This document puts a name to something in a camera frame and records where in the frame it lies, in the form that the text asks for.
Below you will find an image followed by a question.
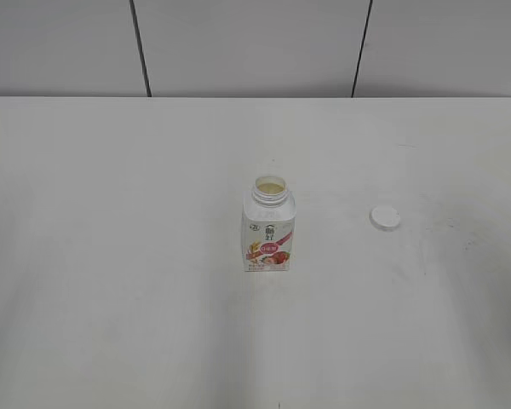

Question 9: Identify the white strawberry drink bottle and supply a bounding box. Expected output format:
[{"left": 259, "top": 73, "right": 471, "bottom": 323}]
[{"left": 241, "top": 176, "right": 296, "bottom": 272}]

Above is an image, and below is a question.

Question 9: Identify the white screw cap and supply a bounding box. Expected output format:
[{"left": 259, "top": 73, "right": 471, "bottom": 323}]
[{"left": 369, "top": 205, "right": 401, "bottom": 231}]

